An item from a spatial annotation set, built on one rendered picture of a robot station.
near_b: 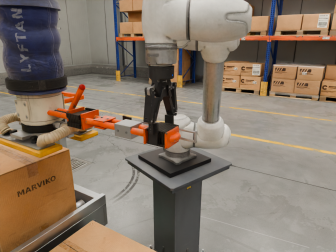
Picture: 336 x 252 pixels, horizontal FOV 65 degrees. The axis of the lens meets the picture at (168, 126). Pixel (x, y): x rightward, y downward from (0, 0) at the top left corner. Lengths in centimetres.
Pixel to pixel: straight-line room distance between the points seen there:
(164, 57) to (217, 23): 16
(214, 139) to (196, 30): 94
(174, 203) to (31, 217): 78
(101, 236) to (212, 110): 87
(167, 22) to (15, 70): 62
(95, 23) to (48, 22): 1194
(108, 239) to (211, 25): 112
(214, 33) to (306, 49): 841
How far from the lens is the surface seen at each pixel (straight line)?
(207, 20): 71
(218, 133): 154
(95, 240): 147
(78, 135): 118
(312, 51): 908
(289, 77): 781
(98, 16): 1293
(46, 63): 111
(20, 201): 142
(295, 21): 784
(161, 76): 74
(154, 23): 72
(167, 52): 73
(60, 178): 149
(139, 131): 83
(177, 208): 172
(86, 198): 174
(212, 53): 128
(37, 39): 109
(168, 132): 76
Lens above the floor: 149
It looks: 18 degrees down
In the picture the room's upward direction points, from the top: straight up
